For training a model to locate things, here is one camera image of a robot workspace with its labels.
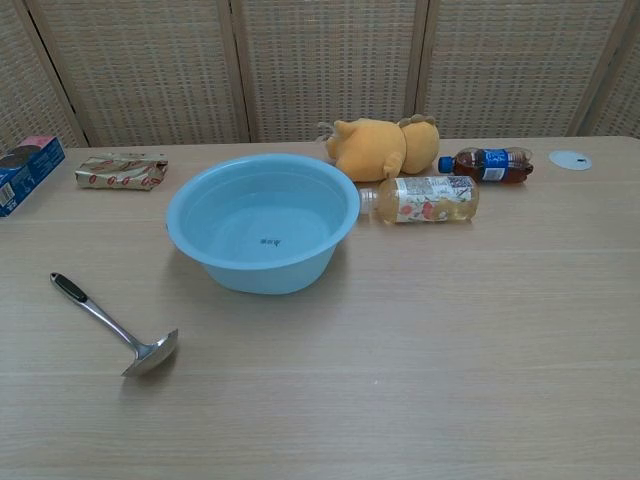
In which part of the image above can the light blue bowl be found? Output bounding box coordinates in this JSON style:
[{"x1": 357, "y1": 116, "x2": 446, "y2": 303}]
[{"x1": 165, "y1": 154, "x2": 362, "y2": 296}]

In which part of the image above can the gold packet with red prints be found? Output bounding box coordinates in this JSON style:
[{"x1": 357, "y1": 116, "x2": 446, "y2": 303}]
[{"x1": 74, "y1": 155, "x2": 170, "y2": 193}]

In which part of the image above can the yellow tea bottle white cap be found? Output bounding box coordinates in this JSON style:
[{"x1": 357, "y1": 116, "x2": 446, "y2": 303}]
[{"x1": 358, "y1": 175, "x2": 480, "y2": 227}]

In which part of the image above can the metal ladle with black grip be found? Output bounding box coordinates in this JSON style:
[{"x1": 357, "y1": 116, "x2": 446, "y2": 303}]
[{"x1": 49, "y1": 271, "x2": 180, "y2": 378}]

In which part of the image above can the yellow plush toy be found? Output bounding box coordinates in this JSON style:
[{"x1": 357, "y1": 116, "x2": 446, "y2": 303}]
[{"x1": 318, "y1": 114, "x2": 441, "y2": 182}]

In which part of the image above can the woven bamboo folding screen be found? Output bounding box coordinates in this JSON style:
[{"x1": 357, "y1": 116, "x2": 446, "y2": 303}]
[{"x1": 0, "y1": 0, "x2": 640, "y2": 149}]

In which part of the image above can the dark cola bottle blue cap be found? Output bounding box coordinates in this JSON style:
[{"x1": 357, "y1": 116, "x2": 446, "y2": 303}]
[{"x1": 438, "y1": 146, "x2": 535, "y2": 185}]

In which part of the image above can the white round cable grommet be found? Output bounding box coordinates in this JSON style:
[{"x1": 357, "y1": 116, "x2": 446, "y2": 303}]
[{"x1": 548, "y1": 150, "x2": 592, "y2": 172}]

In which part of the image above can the blue cookie box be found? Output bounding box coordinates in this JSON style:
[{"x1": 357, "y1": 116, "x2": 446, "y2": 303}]
[{"x1": 0, "y1": 135, "x2": 67, "y2": 219}]

